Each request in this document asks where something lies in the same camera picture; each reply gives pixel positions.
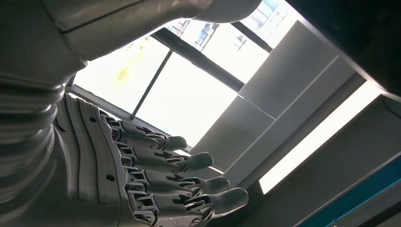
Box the dark window frame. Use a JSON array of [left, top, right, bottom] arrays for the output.
[[66, 22, 273, 151]]

